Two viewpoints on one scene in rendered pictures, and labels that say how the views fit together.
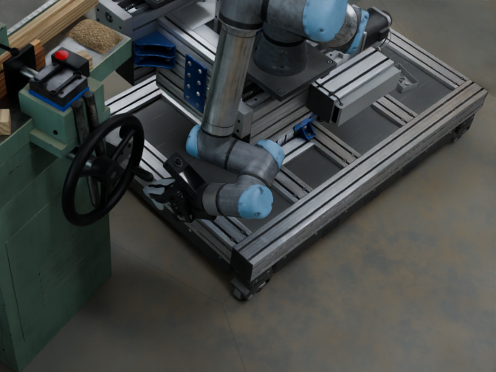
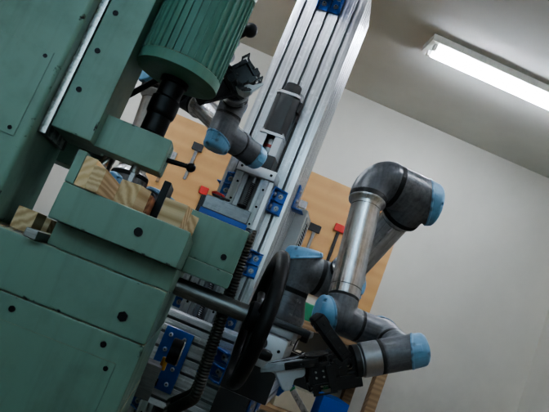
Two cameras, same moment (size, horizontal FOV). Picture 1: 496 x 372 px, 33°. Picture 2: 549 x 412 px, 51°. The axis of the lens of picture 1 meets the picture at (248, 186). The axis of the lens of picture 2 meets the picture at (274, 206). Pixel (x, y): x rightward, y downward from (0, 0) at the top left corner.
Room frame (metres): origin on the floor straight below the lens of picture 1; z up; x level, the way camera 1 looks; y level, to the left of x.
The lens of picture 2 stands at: (0.30, 0.96, 0.84)
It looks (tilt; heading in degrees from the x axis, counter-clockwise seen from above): 9 degrees up; 331
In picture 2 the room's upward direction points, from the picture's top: 22 degrees clockwise
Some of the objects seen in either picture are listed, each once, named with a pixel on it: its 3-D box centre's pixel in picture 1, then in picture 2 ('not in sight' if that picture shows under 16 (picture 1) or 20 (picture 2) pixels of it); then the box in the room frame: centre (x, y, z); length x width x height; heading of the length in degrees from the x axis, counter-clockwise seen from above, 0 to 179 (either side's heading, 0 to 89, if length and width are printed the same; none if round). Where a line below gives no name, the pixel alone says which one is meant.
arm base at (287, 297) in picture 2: (283, 43); (284, 302); (1.78, -0.04, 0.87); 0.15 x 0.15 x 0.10
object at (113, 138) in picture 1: (109, 139); (132, 372); (1.62, 0.40, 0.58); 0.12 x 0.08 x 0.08; 64
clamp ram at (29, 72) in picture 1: (30, 74); (174, 210); (1.43, 0.53, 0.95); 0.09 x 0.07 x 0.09; 154
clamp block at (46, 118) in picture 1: (62, 102); (209, 242); (1.39, 0.45, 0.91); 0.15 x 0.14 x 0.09; 154
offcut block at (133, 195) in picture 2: not in sight; (131, 196); (1.22, 0.69, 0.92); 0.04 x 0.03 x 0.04; 38
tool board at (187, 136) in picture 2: not in sight; (270, 215); (4.17, -1.23, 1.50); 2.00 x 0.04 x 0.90; 65
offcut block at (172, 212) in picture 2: not in sight; (174, 215); (1.21, 0.61, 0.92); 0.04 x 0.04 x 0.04; 53
